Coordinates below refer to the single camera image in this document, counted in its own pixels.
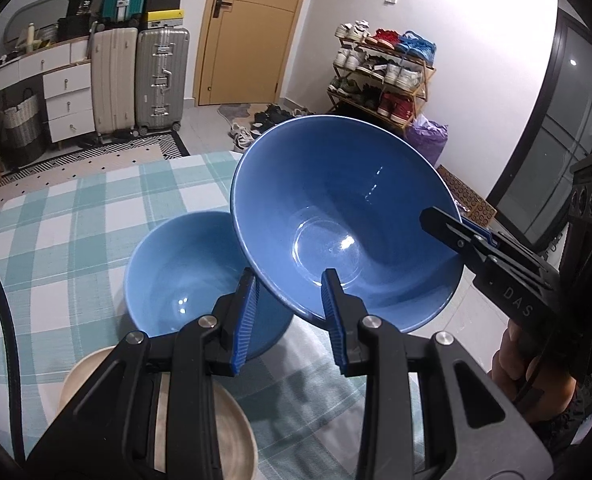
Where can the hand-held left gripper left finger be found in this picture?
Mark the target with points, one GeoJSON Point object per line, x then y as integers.
{"type": "Point", "coordinates": [243, 320]}

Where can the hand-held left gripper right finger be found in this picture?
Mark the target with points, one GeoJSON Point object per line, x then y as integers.
{"type": "Point", "coordinates": [333, 315]}

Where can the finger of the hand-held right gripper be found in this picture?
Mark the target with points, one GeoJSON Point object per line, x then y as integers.
{"type": "Point", "coordinates": [445, 225]}
{"type": "Point", "coordinates": [480, 232]}

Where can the large blue bowl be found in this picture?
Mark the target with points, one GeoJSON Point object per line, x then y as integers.
{"type": "Point", "coordinates": [351, 185]}

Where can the cream ridged plate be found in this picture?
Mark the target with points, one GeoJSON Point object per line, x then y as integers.
{"type": "Point", "coordinates": [233, 435]}

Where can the person's right hand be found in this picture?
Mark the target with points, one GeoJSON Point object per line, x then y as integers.
{"type": "Point", "coordinates": [508, 367]}

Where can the brown doormat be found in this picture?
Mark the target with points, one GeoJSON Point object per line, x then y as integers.
{"type": "Point", "coordinates": [468, 197]}

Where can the purple plastic bag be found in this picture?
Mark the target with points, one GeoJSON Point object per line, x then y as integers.
{"type": "Point", "coordinates": [428, 140]}

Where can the black framed glass door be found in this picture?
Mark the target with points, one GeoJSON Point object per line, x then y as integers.
{"type": "Point", "coordinates": [560, 125]}

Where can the shoe rack with shoes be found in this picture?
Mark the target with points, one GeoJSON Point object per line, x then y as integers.
{"type": "Point", "coordinates": [385, 70]}

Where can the teal checked tablecloth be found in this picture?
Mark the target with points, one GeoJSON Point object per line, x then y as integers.
{"type": "Point", "coordinates": [51, 270]}

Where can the scattered loose shoes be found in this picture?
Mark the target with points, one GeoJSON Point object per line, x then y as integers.
{"type": "Point", "coordinates": [271, 117]}

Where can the grey door mat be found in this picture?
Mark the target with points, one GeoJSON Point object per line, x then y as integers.
{"type": "Point", "coordinates": [233, 112]}

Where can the silver aluminium suitcase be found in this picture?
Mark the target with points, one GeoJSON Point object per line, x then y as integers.
{"type": "Point", "coordinates": [162, 80]}

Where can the wooden door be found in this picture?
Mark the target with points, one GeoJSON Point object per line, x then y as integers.
{"type": "Point", "coordinates": [256, 35]}

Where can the cream ribbed suitcase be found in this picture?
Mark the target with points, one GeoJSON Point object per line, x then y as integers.
{"type": "Point", "coordinates": [113, 80]}

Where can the white drawer dresser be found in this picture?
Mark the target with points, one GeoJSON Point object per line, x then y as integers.
{"type": "Point", "coordinates": [61, 90]}

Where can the woven laundry basket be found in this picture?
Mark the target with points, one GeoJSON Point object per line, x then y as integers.
{"type": "Point", "coordinates": [22, 125]}

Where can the yellow and black shoe box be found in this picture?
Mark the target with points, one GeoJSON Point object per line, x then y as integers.
{"type": "Point", "coordinates": [165, 20]}

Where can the cream bottle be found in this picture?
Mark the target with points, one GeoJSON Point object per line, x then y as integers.
{"type": "Point", "coordinates": [31, 35]}

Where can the oval mirror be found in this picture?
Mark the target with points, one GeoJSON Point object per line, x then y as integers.
{"type": "Point", "coordinates": [21, 15]}

